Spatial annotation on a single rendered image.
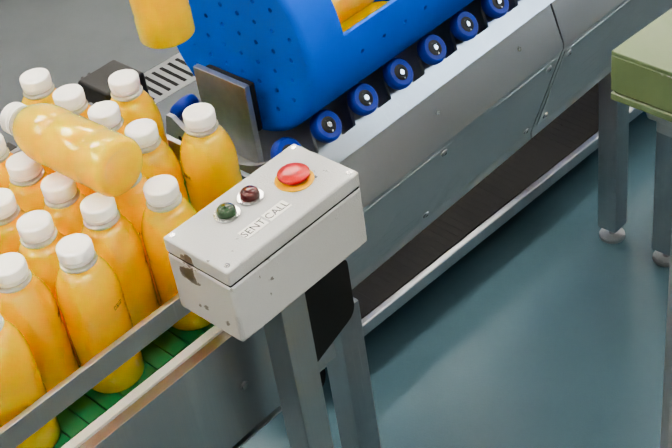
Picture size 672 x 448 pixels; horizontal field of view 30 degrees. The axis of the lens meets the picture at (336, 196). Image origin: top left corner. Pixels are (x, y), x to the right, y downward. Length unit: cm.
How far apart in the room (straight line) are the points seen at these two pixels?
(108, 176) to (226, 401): 33
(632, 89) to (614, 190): 125
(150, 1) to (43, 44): 257
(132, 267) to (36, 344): 14
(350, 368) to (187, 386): 54
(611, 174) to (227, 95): 133
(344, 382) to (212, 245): 73
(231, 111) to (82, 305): 42
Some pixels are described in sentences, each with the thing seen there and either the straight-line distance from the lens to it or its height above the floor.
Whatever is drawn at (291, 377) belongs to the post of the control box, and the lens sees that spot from 148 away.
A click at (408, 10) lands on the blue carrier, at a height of 108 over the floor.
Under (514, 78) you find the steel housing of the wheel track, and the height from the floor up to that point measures 85.
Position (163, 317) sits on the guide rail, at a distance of 143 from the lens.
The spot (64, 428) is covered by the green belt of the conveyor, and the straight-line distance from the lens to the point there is 144.
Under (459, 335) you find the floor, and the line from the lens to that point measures 272.
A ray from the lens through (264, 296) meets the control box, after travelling 132.
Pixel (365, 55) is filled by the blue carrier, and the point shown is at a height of 105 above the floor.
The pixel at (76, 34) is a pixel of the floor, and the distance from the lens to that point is 406.
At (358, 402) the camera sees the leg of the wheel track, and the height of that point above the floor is 43.
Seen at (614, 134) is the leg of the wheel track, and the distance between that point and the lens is 274.
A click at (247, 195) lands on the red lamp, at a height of 111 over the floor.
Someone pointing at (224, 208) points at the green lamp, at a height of 111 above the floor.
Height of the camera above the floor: 191
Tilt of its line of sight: 38 degrees down
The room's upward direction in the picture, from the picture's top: 9 degrees counter-clockwise
